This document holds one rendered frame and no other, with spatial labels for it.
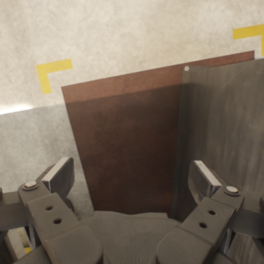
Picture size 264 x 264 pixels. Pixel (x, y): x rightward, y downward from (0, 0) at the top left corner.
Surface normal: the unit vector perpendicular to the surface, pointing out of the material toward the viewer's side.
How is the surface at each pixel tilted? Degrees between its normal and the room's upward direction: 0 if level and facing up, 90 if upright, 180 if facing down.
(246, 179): 90
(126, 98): 0
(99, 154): 0
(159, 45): 0
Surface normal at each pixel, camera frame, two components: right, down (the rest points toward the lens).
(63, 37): -0.01, 0.25
